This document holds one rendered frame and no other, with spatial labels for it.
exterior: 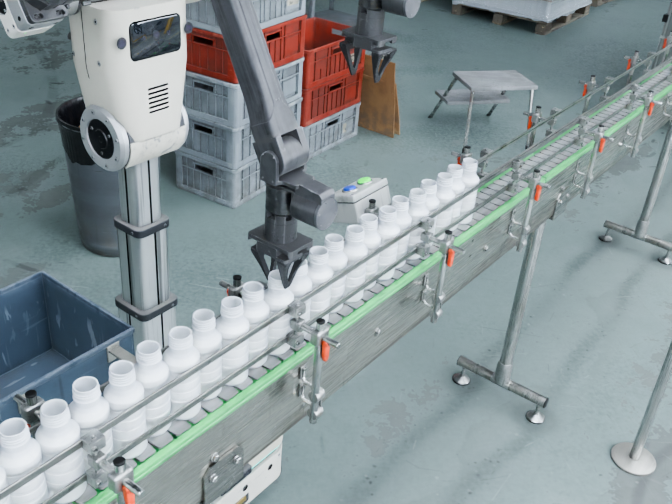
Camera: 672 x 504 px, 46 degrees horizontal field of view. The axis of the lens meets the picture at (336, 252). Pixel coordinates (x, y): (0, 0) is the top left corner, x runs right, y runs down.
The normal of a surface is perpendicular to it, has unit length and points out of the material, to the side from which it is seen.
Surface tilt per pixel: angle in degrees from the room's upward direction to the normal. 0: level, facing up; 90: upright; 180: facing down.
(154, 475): 90
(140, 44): 90
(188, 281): 0
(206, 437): 90
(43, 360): 0
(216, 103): 90
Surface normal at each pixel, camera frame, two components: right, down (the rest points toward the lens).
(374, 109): -0.59, 0.51
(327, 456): 0.07, -0.85
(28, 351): 0.79, 0.37
